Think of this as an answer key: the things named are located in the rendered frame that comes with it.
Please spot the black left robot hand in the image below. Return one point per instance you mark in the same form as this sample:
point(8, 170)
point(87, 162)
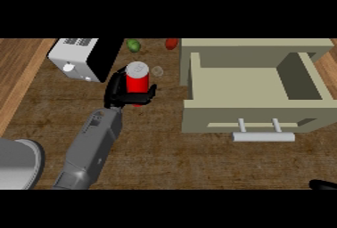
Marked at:
point(118, 92)

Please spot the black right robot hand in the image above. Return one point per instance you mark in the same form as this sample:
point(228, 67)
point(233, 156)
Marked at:
point(325, 185)

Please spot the red can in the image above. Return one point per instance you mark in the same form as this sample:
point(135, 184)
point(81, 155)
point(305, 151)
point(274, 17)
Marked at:
point(138, 81)

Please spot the beige open drawer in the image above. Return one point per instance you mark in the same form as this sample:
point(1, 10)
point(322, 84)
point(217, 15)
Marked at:
point(255, 89)

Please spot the small brown round object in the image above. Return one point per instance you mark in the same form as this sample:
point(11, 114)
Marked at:
point(157, 71)

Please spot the white and black appliance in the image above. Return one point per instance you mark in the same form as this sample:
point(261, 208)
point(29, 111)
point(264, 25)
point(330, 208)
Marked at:
point(84, 58)

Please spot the green vegetable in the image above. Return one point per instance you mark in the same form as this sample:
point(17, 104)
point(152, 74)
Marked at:
point(134, 45)

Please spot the red vegetable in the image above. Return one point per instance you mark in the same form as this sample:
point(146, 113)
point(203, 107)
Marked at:
point(172, 43)

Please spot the grey round pot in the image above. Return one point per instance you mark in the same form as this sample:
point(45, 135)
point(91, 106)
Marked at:
point(20, 164)

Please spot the beige cabinet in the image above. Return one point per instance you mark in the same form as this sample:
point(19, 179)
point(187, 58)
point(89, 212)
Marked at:
point(251, 47)

